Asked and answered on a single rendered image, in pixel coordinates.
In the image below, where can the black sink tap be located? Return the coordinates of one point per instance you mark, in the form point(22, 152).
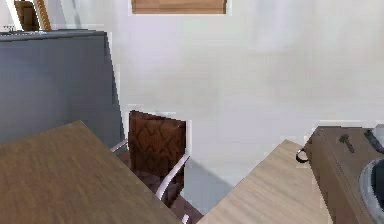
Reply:
point(374, 141)

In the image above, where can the brown wooden door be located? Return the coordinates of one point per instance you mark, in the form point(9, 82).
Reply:
point(28, 15)

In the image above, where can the wooden framed wall picture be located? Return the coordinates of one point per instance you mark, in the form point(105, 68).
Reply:
point(179, 6)

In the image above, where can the black small counter utensil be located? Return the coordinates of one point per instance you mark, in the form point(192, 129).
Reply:
point(347, 142)

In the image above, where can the steel round sink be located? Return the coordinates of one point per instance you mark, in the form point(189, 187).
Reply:
point(371, 190)

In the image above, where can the brown patterned armchair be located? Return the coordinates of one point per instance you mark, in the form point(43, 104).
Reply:
point(156, 150)

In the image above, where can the brown kitchen counter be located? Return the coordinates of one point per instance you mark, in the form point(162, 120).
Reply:
point(336, 173)

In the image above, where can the grey fridge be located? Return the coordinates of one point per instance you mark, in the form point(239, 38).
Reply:
point(56, 86)

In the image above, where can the brown wooden dining table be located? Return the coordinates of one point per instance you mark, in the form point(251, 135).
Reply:
point(66, 180)

